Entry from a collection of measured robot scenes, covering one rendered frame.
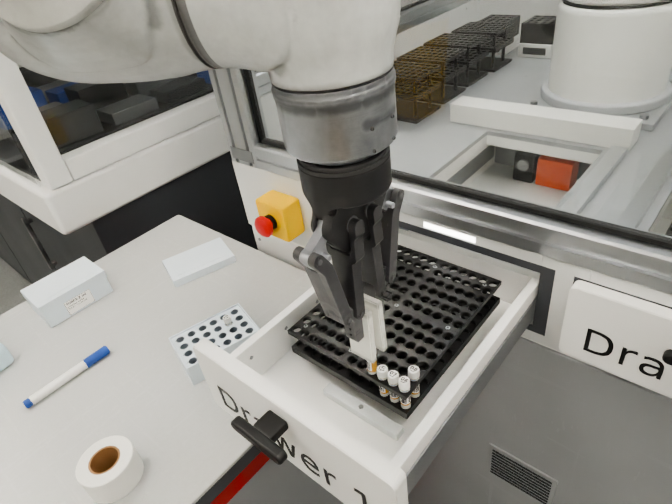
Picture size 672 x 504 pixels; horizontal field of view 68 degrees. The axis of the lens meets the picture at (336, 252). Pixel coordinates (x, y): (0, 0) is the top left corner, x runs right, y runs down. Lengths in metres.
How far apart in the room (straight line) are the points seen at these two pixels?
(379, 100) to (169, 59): 0.14
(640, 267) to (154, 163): 1.04
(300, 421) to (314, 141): 0.27
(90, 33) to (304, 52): 0.13
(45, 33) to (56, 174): 0.85
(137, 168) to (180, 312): 0.45
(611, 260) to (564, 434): 0.33
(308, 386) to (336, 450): 0.18
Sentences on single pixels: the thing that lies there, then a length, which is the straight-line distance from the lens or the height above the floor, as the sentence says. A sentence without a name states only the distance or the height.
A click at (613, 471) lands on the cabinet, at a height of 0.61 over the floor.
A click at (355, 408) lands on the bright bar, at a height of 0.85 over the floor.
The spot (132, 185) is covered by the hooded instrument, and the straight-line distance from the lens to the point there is 1.27.
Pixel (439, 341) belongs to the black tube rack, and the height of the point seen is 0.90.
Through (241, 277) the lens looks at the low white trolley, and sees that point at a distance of 0.97.
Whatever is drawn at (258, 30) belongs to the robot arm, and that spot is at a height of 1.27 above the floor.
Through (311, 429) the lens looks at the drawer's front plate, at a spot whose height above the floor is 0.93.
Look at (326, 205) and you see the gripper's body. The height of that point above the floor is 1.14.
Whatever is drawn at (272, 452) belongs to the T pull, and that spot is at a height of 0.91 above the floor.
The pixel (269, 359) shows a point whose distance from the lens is 0.67.
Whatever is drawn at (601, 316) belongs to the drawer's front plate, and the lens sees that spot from 0.65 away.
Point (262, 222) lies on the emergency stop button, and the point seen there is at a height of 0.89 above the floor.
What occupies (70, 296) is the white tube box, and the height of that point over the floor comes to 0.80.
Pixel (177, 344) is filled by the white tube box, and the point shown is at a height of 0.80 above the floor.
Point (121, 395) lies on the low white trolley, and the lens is 0.85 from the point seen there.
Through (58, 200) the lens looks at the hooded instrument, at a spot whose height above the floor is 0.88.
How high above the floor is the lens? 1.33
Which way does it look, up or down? 35 degrees down
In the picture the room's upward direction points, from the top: 9 degrees counter-clockwise
